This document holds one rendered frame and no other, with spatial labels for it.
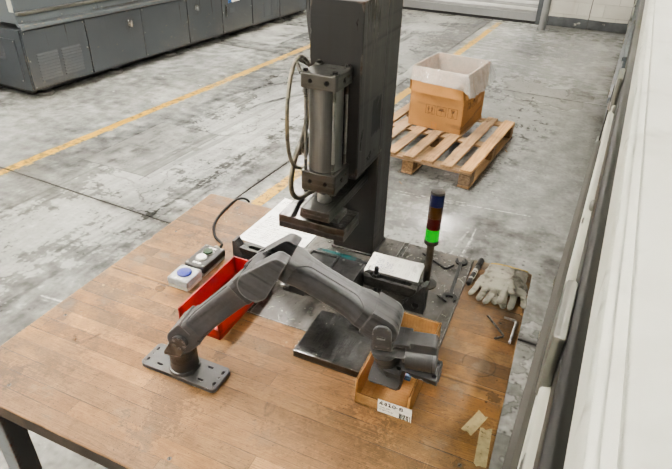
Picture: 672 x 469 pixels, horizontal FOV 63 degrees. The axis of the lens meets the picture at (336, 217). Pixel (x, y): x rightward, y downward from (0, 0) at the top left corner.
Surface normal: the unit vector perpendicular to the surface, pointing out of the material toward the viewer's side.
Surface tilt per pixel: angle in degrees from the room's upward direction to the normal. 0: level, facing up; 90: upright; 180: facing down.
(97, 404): 0
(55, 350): 0
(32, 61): 90
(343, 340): 0
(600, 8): 90
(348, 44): 90
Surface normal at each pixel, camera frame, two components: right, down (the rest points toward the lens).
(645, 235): 0.03, -0.86
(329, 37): -0.40, 0.46
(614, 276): -0.32, -0.89
